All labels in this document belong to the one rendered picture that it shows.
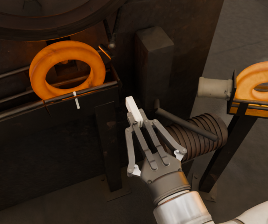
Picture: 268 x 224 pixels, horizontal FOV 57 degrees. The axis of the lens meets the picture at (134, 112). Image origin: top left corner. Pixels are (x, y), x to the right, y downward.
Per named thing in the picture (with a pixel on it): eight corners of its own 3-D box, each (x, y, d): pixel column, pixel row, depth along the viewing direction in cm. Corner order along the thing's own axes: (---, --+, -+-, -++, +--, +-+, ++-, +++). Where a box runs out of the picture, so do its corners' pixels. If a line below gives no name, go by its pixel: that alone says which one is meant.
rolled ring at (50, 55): (102, 39, 56) (98, 31, 58) (18, 58, 52) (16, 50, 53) (109, 94, 70) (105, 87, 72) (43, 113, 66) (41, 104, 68)
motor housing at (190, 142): (147, 185, 121) (154, 121, 80) (187, 170, 126) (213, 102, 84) (158, 211, 114) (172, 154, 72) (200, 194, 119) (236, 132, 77)
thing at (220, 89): (197, 87, 75) (200, 72, 71) (229, 90, 73) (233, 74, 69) (196, 101, 72) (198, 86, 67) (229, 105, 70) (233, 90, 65)
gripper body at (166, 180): (150, 212, 47) (133, 168, 52) (189, 196, 49) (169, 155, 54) (154, 202, 41) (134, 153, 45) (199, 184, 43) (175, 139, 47)
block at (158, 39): (132, 89, 85) (131, 27, 66) (153, 83, 87) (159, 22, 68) (144, 112, 79) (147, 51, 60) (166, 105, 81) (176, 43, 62)
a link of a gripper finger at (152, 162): (157, 174, 49) (151, 177, 49) (136, 129, 55) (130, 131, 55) (160, 167, 46) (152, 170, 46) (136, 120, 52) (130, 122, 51)
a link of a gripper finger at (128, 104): (139, 128, 55) (136, 129, 54) (128, 104, 58) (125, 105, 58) (140, 121, 52) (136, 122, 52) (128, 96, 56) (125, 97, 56)
